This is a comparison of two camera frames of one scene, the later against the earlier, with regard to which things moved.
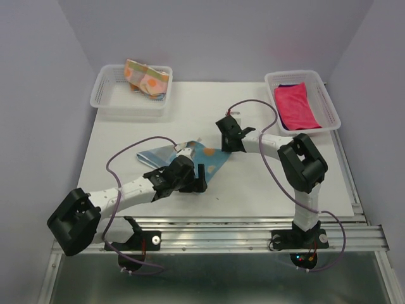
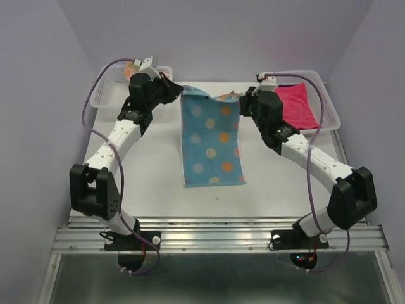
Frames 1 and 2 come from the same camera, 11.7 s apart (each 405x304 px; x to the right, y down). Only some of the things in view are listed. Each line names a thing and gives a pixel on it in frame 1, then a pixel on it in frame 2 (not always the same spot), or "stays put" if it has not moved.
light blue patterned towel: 212,158 -> 211,143
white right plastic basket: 317,97 stays put
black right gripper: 225,148 -> 246,99
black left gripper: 199,184 -> 173,90
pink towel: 295,107 stays put
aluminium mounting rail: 251,235 stays put
